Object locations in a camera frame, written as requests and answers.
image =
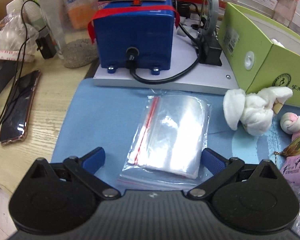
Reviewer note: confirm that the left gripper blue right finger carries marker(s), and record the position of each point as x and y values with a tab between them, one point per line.
213	161

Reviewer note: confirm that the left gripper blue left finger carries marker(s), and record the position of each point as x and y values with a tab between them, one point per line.
93	160

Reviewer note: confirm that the clear zip bags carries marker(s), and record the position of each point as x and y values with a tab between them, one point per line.
167	146

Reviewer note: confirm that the white cloth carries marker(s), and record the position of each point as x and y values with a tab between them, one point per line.
254	111

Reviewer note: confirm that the pink printed tissue pack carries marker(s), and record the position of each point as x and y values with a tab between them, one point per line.
291	169

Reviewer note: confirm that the blue printed table mat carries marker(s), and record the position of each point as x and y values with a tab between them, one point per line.
109	117

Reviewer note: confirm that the smartphone pink case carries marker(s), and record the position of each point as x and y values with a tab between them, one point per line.
16	117

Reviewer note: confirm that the pink white sock ball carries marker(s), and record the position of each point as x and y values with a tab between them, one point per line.
290	124

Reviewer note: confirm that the metal lever stand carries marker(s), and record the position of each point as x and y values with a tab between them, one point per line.
210	10

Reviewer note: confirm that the green cardboard box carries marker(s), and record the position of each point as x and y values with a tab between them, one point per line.
261	52

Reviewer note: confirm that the blue machine box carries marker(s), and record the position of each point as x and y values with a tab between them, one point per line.
137	34

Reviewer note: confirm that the clear jar with sand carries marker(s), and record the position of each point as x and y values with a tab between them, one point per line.
68	21

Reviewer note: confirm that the pink clear bottle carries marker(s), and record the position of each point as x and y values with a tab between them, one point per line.
284	11

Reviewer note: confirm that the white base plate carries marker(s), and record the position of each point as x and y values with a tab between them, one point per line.
204	78

